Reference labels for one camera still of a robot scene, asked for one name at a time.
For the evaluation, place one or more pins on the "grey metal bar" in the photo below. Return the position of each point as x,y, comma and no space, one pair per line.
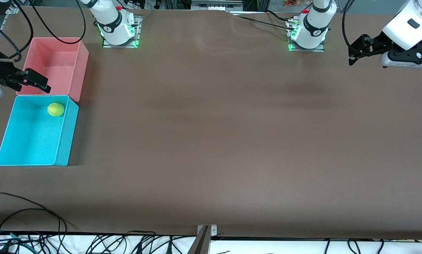
200,245

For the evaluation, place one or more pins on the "aluminium corner bracket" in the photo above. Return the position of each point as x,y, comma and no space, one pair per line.
12,10

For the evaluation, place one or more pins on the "orange packet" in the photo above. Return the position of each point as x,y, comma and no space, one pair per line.
292,3

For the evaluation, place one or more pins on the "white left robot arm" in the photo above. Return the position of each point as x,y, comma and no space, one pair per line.
313,30

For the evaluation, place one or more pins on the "yellow-green tennis ball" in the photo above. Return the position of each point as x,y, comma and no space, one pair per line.
55,109

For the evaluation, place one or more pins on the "blue plastic bin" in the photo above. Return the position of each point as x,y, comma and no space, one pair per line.
31,141

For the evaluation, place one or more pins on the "grey metal box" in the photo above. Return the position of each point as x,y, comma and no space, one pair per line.
214,5

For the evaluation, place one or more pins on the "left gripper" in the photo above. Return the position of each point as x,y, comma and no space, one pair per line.
375,43

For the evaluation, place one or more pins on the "pink plastic bin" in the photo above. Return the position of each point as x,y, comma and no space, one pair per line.
55,63

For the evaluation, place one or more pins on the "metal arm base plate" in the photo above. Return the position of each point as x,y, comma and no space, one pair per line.
121,46
306,50

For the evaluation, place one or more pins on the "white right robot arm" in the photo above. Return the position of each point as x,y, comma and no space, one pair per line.
114,24

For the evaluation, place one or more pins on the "small aluminium bracket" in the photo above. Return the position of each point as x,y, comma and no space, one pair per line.
213,231

